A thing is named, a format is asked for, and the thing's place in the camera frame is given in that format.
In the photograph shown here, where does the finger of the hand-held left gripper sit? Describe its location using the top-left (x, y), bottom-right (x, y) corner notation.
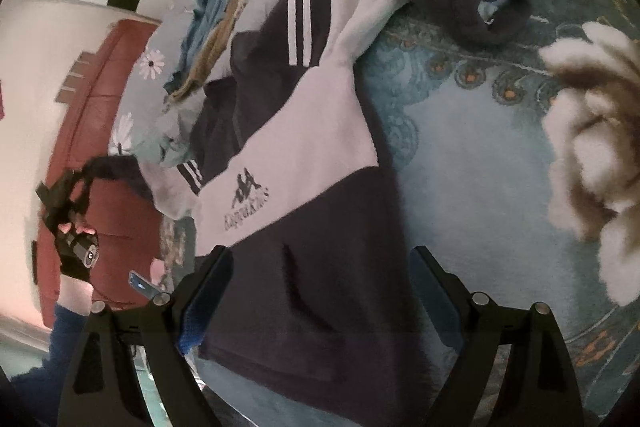
top-left (35, 154), bottom-right (138, 228)

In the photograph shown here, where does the navy and white sweatshirt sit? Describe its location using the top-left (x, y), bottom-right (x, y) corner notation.
top-left (145, 0), bottom-right (533, 425)

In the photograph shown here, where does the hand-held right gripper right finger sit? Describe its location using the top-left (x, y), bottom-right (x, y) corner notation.
top-left (410, 246), bottom-right (587, 427)

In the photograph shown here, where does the light blue daisy duvet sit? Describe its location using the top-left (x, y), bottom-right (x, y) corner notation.
top-left (107, 0), bottom-right (351, 220)

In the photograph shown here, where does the person's left hand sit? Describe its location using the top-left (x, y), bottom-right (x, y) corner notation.
top-left (59, 223), bottom-right (97, 240)

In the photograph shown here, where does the small blue rectangular device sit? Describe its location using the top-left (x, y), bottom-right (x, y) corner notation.
top-left (128, 270), bottom-right (162, 301)

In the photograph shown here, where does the tan cloth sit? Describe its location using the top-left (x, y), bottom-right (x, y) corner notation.
top-left (170, 0), bottom-right (272, 104)

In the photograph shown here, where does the red-brown padded headboard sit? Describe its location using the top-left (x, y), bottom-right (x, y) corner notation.
top-left (32, 18), bottom-right (168, 333)

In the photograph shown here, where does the person's left forearm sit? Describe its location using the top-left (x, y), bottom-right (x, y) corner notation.
top-left (10, 279), bottom-right (101, 408)

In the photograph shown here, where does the teal floral plush blanket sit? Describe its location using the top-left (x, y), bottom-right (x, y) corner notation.
top-left (160, 0), bottom-right (640, 427)

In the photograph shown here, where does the blue cloth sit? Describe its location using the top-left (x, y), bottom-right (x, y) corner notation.
top-left (165, 0), bottom-right (242, 90)

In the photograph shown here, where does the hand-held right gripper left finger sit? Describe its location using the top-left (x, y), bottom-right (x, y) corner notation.
top-left (57, 246), bottom-right (235, 427)

